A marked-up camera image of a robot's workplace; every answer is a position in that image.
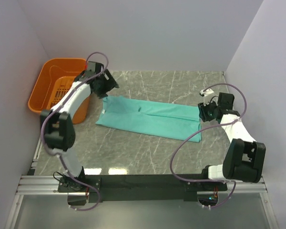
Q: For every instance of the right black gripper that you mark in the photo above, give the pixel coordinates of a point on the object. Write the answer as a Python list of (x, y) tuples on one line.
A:
[(202, 111)]

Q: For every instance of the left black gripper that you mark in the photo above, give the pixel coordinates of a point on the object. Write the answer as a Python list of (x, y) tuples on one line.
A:
[(110, 85)]

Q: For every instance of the teal t shirt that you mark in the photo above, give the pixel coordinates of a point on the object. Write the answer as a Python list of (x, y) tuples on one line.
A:
[(174, 121)]

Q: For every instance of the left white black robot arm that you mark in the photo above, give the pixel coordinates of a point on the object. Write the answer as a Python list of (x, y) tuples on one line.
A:
[(57, 130)]

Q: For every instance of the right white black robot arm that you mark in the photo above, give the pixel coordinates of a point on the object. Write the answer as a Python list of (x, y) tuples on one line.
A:
[(244, 159)]

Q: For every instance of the orange plastic basket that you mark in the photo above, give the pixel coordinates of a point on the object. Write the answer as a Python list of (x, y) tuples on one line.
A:
[(54, 81)]

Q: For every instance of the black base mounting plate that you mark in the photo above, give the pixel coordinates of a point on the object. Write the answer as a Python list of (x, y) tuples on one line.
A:
[(149, 187)]

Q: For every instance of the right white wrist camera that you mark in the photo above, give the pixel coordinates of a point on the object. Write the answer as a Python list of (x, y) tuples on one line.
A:
[(207, 95)]

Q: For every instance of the aluminium frame rail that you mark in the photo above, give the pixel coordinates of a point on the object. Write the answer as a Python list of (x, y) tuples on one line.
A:
[(38, 205)]

